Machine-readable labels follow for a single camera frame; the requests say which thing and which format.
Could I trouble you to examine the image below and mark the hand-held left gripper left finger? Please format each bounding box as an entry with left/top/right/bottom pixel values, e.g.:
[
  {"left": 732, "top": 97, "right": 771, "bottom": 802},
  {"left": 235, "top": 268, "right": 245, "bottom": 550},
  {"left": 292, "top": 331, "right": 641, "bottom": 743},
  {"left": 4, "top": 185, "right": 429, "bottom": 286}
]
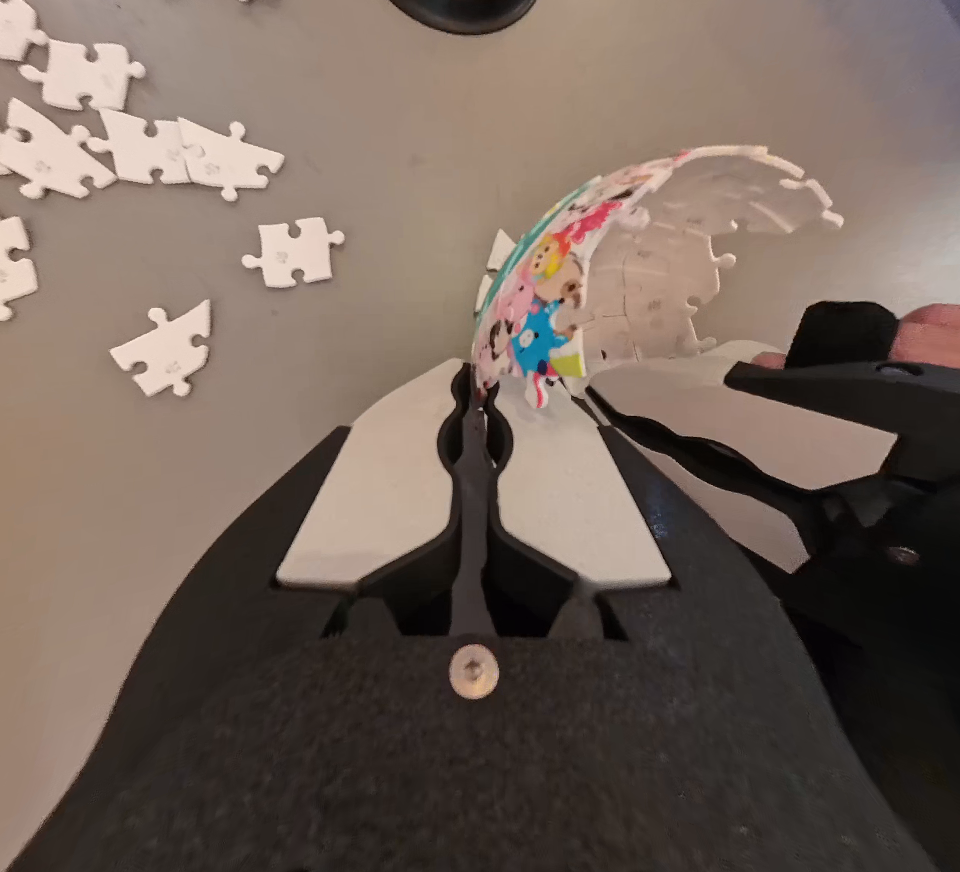
[{"left": 276, "top": 358, "right": 481, "bottom": 595}]

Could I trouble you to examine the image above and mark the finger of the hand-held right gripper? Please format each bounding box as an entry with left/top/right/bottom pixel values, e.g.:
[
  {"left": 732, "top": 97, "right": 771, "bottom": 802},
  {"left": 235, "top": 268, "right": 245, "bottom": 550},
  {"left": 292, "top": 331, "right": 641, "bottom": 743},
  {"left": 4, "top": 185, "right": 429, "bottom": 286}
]
[
  {"left": 585, "top": 354, "right": 900, "bottom": 514},
  {"left": 602, "top": 424, "right": 819, "bottom": 576}
]

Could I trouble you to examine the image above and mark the person's right hand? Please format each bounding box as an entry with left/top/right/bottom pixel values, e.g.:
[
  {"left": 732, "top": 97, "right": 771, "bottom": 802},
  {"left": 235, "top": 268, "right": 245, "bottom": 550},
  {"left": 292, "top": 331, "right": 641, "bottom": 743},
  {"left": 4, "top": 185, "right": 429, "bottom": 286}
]
[{"left": 750, "top": 303, "right": 960, "bottom": 372}]

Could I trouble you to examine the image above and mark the scatter of white puzzle pieces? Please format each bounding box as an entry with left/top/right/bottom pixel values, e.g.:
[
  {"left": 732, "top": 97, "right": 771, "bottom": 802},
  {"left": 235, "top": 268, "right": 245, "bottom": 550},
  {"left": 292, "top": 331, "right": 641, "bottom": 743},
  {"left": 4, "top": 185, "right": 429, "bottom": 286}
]
[{"left": 0, "top": 0, "right": 346, "bottom": 399}]

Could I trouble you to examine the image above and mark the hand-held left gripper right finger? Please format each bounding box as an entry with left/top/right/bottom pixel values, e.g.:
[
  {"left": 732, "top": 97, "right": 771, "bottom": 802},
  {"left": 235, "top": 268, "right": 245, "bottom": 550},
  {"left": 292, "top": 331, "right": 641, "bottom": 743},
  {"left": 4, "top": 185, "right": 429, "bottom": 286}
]
[{"left": 480, "top": 377, "right": 672, "bottom": 597}]

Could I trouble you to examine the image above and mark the single white puzzle piece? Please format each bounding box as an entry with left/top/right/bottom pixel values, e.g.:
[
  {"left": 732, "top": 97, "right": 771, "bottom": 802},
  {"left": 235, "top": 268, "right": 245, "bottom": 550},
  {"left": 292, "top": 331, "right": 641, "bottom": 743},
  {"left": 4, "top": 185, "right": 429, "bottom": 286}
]
[{"left": 474, "top": 228, "right": 519, "bottom": 321}]

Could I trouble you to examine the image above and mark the partly built puzzle ball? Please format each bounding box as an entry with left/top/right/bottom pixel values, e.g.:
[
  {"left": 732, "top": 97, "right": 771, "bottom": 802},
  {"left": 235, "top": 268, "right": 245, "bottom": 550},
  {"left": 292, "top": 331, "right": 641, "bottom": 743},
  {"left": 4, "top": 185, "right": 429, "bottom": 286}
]
[{"left": 471, "top": 144, "right": 847, "bottom": 411}]

